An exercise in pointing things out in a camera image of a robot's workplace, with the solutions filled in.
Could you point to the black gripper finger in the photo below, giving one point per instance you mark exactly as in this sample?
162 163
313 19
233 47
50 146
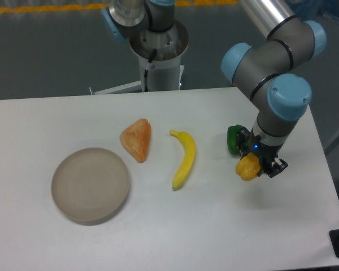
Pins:
241 141
277 166

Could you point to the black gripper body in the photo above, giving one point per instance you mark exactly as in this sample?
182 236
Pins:
264 152

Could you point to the yellow toy bell pepper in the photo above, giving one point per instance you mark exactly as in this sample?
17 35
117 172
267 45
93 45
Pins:
248 167

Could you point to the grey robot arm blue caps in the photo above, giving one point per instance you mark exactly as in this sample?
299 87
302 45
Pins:
262 74

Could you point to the green toy bell pepper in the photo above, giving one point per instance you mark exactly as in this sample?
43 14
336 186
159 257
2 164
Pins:
232 139

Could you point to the beige round plate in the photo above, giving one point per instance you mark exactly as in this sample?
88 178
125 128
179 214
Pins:
90 186

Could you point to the yellow toy banana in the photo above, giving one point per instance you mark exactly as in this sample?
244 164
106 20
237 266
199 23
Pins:
186 165

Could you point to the orange toy toast triangle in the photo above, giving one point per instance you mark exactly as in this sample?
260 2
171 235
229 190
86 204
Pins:
136 139

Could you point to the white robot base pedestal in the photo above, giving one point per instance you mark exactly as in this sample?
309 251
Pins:
159 60

